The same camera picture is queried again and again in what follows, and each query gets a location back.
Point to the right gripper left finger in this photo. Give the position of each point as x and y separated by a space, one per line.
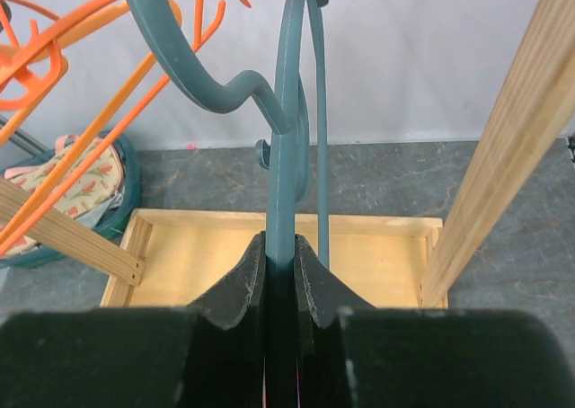
205 354

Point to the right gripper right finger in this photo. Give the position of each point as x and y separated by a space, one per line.
353 354

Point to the blue-grey plastic hanger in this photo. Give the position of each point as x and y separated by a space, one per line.
281 105

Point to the orange floral garment hanger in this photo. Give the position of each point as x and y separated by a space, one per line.
79 157

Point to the wooden clothes rack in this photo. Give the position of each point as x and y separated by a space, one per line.
170 257

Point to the tulip pattern fabric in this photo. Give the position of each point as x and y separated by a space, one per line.
89 197

